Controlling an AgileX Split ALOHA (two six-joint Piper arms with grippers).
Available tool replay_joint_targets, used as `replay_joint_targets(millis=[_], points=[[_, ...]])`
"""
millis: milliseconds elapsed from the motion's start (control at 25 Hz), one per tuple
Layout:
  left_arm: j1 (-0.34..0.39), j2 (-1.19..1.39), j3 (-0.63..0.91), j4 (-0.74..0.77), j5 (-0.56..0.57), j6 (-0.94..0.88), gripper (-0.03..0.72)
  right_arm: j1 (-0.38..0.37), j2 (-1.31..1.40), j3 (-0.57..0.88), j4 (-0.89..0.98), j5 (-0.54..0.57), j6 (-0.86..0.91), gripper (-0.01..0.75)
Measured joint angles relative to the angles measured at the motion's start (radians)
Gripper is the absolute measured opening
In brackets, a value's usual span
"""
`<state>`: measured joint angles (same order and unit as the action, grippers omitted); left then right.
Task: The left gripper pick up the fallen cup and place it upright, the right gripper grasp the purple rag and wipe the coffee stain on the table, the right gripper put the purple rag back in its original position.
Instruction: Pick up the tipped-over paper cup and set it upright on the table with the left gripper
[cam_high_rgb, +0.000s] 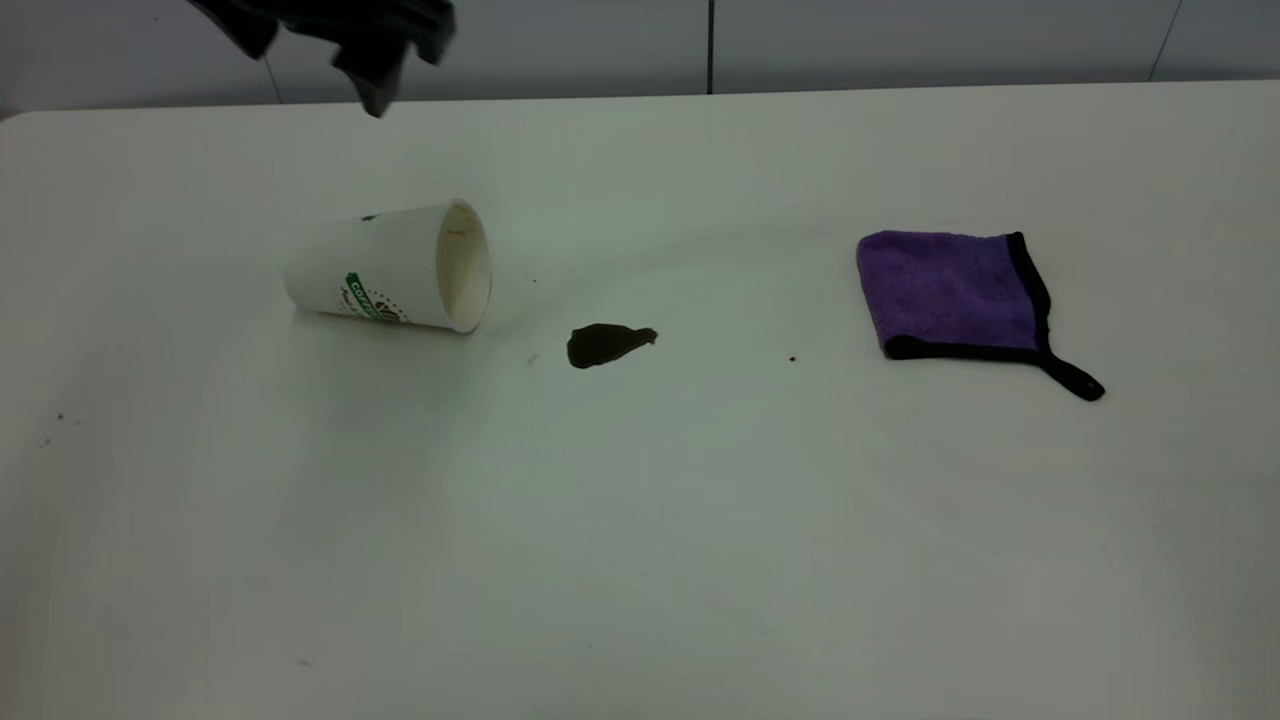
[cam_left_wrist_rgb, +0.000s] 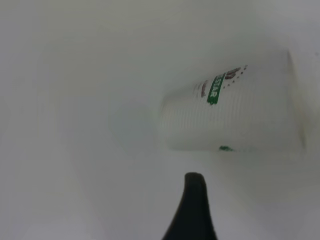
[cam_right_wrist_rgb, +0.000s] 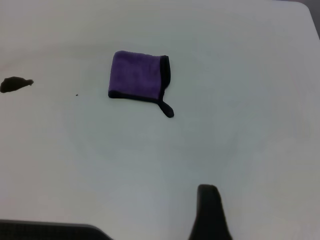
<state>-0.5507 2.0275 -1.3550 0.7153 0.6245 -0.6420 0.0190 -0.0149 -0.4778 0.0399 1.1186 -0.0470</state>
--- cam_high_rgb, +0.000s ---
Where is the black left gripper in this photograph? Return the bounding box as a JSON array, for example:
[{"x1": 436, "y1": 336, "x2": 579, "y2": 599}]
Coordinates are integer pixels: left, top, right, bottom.
[{"x1": 188, "y1": 0, "x2": 457, "y2": 119}]

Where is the white paper coffee cup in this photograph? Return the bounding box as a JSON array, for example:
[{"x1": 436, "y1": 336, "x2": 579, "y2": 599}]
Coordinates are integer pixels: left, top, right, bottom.
[{"x1": 282, "y1": 200, "x2": 493, "y2": 334}]

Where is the purple microfiber cloth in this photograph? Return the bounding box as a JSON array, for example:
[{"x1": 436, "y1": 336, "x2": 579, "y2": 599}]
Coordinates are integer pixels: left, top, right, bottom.
[{"x1": 856, "y1": 231, "x2": 1106, "y2": 403}]

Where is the dark brown coffee spill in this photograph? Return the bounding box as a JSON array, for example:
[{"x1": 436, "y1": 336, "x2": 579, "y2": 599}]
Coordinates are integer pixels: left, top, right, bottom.
[{"x1": 567, "y1": 324, "x2": 659, "y2": 370}]

